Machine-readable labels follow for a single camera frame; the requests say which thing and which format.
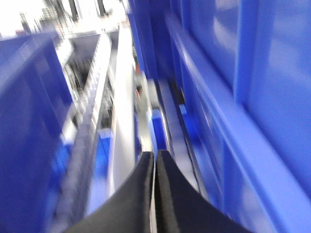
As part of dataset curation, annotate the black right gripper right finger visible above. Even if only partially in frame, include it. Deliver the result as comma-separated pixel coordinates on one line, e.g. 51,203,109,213
155,150,248,233

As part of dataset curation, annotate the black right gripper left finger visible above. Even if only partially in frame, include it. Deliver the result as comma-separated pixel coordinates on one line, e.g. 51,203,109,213
65,152,154,233

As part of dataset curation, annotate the large blue bin centre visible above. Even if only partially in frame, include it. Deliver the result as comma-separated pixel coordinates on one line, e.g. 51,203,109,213
0,33,72,233

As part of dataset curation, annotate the blue bin right side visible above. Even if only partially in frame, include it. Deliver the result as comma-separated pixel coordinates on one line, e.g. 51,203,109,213
128,0,311,233

